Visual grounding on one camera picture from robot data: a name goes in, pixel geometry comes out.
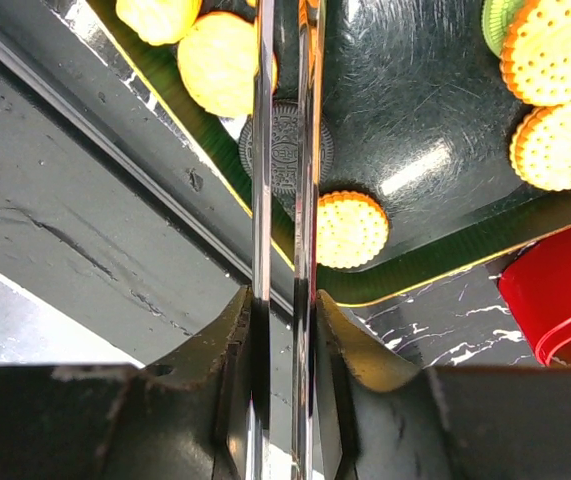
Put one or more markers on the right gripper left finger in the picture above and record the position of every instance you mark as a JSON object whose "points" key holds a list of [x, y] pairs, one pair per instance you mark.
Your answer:
{"points": [[182, 417]]}

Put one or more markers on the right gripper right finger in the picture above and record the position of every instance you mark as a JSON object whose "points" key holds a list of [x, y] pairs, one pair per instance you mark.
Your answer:
{"points": [[382, 417]]}

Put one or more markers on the red tin box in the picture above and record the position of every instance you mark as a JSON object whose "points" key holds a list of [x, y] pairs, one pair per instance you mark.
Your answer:
{"points": [[537, 290]]}

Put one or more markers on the metal tongs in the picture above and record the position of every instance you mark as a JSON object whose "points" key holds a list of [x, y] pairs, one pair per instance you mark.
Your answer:
{"points": [[294, 238]]}

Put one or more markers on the corner round biscuit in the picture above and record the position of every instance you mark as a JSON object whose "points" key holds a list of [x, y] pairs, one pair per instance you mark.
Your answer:
{"points": [[352, 229]]}

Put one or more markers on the black cookie tray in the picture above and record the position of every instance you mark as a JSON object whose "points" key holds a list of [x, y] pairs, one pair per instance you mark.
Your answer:
{"points": [[420, 119]]}

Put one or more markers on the far right round biscuit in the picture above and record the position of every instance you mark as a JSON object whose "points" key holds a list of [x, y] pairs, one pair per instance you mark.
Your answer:
{"points": [[540, 149]]}

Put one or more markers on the plain round orange cookie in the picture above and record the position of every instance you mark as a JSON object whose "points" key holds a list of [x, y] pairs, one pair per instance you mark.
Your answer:
{"points": [[217, 61]]}

